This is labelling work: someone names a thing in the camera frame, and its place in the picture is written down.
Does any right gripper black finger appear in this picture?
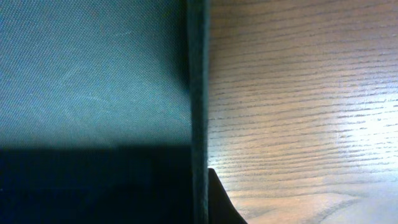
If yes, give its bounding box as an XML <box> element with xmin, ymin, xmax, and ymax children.
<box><xmin>208</xmin><ymin>168</ymin><xmax>247</xmax><ymax>224</ymax></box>

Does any dark green box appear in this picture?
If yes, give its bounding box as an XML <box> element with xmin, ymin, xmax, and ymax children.
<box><xmin>1</xmin><ymin>0</ymin><xmax>210</xmax><ymax>223</ymax></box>

